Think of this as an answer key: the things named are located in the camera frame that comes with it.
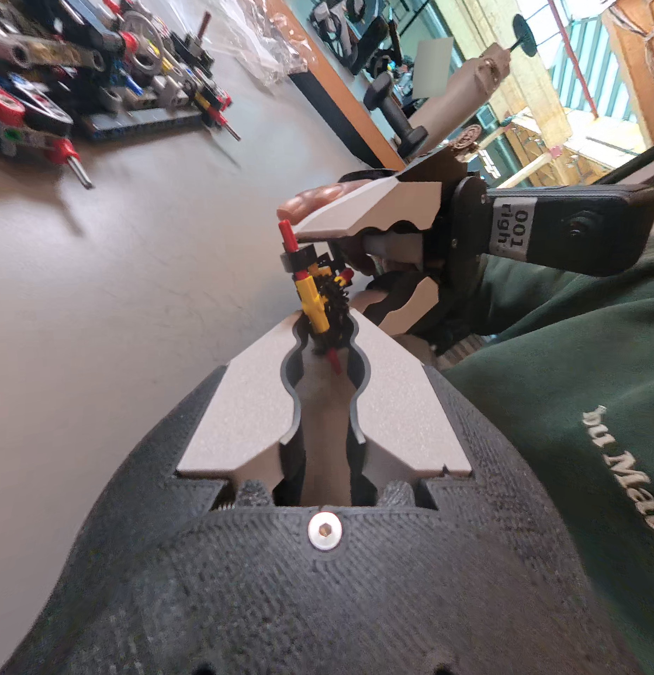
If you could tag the person's right hand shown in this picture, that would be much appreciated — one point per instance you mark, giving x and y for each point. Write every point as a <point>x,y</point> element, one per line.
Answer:
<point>311,200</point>

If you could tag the black yellow lego wing assembly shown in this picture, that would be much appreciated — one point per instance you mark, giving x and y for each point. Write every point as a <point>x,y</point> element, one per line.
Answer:
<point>312,295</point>

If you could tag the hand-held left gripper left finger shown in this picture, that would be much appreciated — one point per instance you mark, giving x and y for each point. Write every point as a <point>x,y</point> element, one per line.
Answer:
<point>242,416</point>

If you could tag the wooden gear model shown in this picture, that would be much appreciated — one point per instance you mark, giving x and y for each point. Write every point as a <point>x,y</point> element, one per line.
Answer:
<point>464,141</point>

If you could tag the black dumbbell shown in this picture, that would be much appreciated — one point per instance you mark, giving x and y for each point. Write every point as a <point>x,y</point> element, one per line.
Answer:
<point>390,110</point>

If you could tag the crumpled clear plastic bag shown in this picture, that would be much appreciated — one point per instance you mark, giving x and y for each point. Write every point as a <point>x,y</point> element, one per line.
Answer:
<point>263,37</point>

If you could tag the beige rounded object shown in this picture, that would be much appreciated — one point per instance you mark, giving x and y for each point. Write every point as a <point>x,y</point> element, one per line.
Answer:
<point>480,79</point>

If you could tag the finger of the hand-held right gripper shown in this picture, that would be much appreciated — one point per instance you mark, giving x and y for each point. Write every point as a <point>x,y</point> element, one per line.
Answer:
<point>390,203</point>
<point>416,308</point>

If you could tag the black disc on stick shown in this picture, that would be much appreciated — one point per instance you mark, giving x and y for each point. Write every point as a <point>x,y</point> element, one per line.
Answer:
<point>523,32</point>

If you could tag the lego car chassis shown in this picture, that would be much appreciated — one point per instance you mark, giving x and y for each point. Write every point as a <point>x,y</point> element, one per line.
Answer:
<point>68,63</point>

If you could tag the person's green sweatshirt torso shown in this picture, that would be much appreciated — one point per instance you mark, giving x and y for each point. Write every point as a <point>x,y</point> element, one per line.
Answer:
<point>569,422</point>

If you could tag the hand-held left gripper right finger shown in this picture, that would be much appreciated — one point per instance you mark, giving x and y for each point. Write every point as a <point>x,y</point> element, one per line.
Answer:
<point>411,416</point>

